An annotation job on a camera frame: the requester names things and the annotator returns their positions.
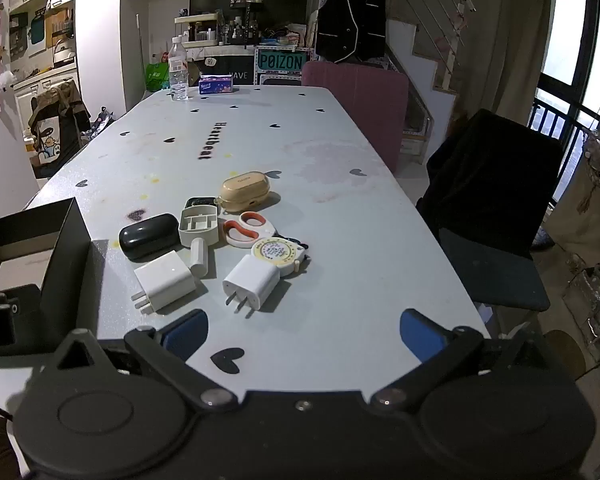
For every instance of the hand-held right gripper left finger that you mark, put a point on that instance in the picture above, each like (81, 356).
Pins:
(186, 334)

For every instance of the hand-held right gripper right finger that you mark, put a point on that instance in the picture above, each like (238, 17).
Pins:
(419, 334)

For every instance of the white wall charger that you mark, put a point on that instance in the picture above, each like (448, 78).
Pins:
(252, 282)
(166, 279)

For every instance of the white plastic cylinder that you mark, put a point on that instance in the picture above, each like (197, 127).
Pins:
(199, 258)

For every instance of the black cardboard box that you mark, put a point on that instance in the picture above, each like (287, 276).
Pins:
(72, 270)

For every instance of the grey plastic holder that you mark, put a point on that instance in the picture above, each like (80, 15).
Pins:
(196, 233)

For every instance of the black earbud case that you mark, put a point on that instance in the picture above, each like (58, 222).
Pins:
(147, 236)

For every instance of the black smartwatch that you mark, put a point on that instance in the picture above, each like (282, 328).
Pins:
(200, 201)

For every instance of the white orange scissors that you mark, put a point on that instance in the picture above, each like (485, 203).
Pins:
(254, 218)

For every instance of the beige earbud case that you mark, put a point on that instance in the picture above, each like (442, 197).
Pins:
(245, 189)

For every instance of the black chair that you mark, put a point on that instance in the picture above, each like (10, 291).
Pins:
(485, 185)

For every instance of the clear plastic bag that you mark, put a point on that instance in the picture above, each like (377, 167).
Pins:
(592, 300)

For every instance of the cartoon print tote bag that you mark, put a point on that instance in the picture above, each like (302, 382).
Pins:
(50, 135)

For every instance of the pink chair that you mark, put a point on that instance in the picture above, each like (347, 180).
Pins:
(360, 105)

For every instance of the white plush toy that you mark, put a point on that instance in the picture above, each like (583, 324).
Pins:
(5, 78)

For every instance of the blue tissue pack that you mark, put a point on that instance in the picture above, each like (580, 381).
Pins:
(216, 85)

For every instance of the green shopping bag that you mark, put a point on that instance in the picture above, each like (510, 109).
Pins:
(156, 77)

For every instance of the clear water bottle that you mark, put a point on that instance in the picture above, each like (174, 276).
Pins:
(178, 75)

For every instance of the dark printed storage box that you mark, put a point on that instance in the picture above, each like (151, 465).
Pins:
(235, 67)

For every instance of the metal kettle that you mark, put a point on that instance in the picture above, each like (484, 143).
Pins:
(63, 54)

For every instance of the teal sign plate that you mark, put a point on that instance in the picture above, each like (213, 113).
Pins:
(280, 62)

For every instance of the white desktop rack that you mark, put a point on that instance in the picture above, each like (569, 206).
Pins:
(195, 42)

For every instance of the stair railing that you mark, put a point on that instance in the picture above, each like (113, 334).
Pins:
(430, 30)

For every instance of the beige curtain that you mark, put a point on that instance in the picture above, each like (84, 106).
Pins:
(520, 40)

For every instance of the black cosmetics rack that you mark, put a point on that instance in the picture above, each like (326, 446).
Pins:
(245, 20)

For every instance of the black vest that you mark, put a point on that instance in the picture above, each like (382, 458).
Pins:
(347, 20)

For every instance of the glass balcony door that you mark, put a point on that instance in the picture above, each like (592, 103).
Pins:
(565, 35)

